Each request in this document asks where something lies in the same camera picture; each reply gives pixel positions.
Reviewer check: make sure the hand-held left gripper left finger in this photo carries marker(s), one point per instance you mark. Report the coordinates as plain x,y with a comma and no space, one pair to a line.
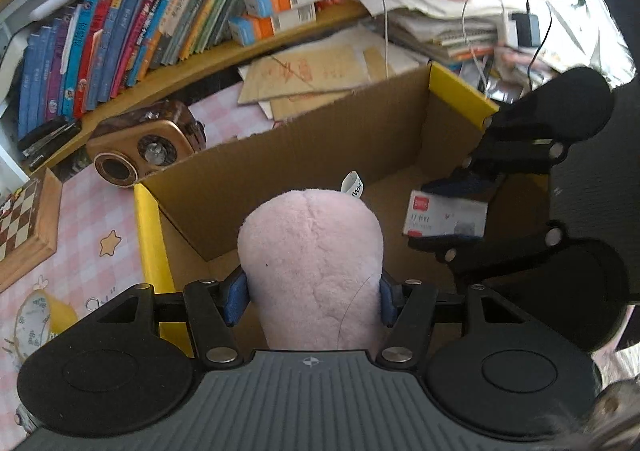
237,296

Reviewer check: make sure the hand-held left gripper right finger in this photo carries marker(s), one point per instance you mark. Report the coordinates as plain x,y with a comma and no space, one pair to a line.
386,303

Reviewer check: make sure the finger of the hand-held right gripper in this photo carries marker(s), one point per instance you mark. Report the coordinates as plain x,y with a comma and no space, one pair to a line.
470,256
467,185

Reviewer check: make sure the white and red small box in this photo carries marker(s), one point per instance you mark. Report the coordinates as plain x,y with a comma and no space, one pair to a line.
445,216

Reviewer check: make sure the pink plush toy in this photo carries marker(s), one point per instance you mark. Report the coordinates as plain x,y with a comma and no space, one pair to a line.
310,261

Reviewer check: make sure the yellow cardboard box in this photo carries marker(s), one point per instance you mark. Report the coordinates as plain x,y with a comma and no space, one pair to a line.
280,181

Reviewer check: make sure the person's right forearm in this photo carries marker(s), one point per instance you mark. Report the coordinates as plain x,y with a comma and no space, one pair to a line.
622,26

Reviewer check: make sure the pink checked desktop cloth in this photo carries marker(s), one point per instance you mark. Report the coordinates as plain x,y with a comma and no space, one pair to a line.
90,231

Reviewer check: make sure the pile of papers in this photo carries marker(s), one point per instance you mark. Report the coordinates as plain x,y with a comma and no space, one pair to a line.
440,26

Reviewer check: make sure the black charger adapter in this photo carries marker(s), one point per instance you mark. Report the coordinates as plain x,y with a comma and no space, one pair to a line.
527,26

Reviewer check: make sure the brown retro radio speaker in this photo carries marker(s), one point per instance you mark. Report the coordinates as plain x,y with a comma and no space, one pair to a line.
150,146

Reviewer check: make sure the pile of brown envelopes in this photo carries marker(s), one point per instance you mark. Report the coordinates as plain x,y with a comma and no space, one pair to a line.
310,71

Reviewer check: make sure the grey furry cloth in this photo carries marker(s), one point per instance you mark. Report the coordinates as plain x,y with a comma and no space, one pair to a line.
605,421

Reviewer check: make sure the wooden chessboard box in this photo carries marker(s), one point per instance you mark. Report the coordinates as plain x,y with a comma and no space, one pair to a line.
25,226

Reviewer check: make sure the wooden bookshelf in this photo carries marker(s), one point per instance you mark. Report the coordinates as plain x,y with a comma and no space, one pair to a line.
200,66

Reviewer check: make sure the black stapler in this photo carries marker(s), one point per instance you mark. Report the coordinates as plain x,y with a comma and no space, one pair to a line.
47,141

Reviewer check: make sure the row of colourful children's books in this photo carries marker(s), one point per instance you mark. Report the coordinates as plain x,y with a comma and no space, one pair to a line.
130,31

